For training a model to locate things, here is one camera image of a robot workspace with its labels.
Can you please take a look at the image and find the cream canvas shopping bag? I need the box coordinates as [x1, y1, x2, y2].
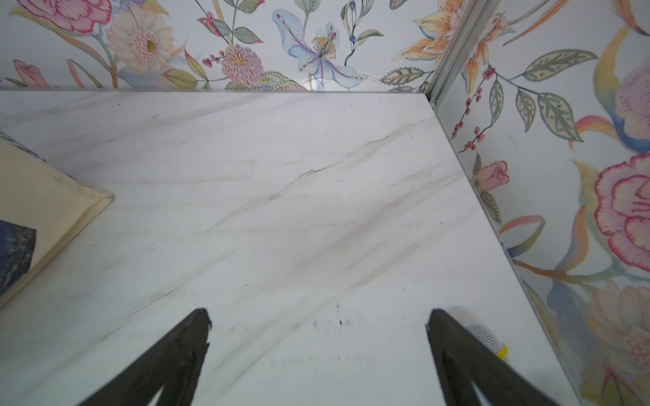
[1, 133, 114, 306]

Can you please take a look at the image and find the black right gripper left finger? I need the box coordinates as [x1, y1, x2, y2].
[82, 308, 212, 405]

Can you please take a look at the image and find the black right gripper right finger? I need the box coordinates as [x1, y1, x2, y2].
[427, 309, 555, 406]

